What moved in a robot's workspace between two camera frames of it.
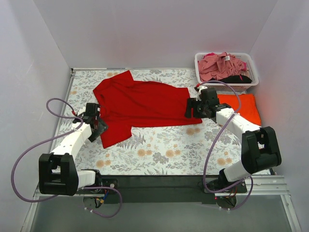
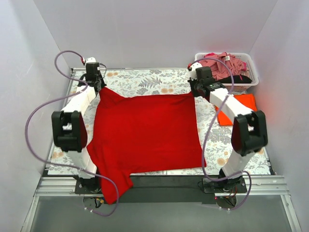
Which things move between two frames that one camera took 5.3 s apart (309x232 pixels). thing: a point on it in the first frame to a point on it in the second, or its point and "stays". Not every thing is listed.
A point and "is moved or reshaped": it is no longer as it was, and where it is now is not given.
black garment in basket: (233, 79) stays
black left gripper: (98, 130) to (97, 84)
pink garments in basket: (214, 65) stays
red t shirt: (125, 103) is moved or reshaped
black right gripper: (195, 108) to (195, 87)
